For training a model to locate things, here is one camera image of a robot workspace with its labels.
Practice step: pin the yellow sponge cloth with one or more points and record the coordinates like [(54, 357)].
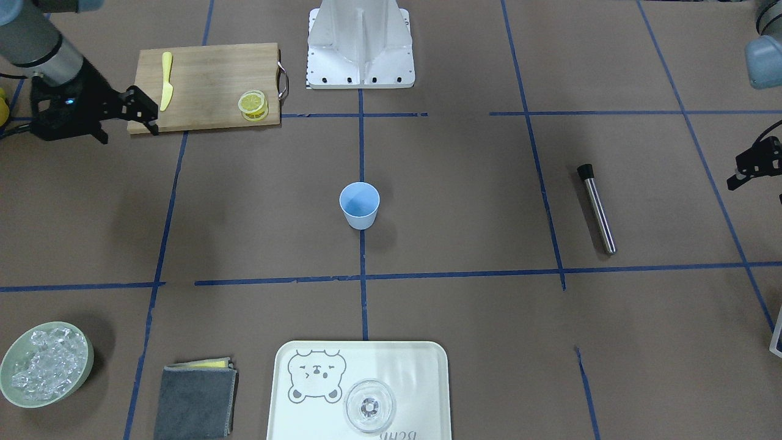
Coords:
[(219, 363)]

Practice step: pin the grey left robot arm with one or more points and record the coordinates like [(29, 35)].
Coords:
[(763, 60)]

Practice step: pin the white metal rack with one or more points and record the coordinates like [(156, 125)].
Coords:
[(774, 346)]

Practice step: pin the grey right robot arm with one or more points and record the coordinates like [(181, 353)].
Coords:
[(32, 43)]

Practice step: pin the grey folded cloth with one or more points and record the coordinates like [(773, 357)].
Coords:
[(195, 403)]

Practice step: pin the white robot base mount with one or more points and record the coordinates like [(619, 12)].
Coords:
[(359, 45)]

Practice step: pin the yellow plastic knife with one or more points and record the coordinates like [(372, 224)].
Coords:
[(167, 88)]

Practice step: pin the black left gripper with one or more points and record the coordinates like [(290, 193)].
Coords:
[(759, 160)]

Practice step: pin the lemon slice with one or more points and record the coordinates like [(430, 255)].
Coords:
[(257, 115), (251, 100)]

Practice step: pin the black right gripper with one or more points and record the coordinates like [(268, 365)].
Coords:
[(91, 88)]

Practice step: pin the white bear tray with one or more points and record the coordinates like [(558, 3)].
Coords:
[(312, 379)]

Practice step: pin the yellow lemon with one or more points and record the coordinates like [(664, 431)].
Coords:
[(4, 108)]

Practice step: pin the steel muddler black tip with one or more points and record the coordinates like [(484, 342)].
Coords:
[(587, 176)]

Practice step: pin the green bowl of ice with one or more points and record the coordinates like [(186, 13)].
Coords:
[(46, 364)]

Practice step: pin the light blue paper cup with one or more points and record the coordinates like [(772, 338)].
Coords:
[(360, 203)]

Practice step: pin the clear wine glass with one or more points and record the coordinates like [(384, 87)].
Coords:
[(370, 406)]

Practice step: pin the wooden cutting board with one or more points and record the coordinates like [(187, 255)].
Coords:
[(208, 82)]

